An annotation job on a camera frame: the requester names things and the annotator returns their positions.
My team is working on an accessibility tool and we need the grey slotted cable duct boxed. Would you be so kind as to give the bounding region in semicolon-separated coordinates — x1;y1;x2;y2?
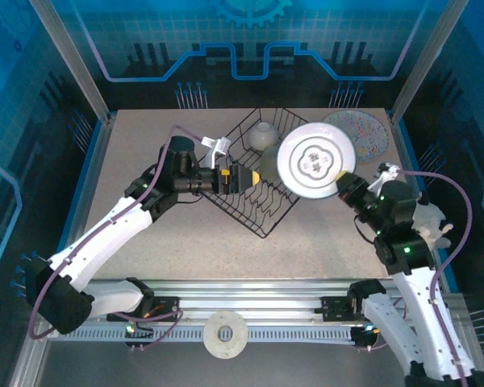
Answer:
62;325;358;344

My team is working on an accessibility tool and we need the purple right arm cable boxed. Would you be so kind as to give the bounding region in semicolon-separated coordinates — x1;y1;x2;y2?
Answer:
357;169;474;387

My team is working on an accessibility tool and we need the white plate with blue pattern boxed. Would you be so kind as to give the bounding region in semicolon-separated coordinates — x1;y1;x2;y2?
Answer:
277;122;357;200

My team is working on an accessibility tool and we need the black controller board with light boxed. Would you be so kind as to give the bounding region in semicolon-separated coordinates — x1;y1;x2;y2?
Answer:
349;324;382;352
123;318;155;352

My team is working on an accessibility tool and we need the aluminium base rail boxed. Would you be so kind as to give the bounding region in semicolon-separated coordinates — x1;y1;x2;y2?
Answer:
35;277;467;326

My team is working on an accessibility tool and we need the aluminium frame post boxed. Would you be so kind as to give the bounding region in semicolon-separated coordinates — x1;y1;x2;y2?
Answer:
27;0;115;124
388;0;471;124

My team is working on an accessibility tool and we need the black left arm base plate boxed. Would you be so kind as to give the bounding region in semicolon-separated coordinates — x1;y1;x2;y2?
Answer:
106;295;182;323

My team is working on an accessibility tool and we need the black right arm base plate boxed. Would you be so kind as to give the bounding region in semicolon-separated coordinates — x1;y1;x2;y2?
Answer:
319;295;395;323

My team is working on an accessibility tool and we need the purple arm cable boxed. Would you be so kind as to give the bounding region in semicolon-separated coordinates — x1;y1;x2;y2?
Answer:
28;124;185;352
357;169;474;387

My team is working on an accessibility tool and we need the white bowl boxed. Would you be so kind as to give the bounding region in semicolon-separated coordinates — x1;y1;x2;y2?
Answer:
248;122;278;151

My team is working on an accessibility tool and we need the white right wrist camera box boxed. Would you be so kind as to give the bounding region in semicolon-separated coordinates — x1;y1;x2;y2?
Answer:
373;162;400;190

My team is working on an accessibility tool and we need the colourful speckled plate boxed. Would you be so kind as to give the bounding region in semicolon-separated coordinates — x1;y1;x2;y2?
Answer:
322;109;390;164

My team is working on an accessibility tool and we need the grey white plush toy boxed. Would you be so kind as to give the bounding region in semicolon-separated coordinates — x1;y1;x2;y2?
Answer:
411;193;455;249

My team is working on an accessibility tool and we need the white tape roll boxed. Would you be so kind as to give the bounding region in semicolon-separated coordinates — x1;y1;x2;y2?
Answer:
202;309;249;360

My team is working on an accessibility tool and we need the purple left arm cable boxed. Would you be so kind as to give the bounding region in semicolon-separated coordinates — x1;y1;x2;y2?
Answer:
28;124;185;352

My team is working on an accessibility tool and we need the black wire dish rack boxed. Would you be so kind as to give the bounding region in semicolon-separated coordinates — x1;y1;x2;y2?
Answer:
199;106;311;239

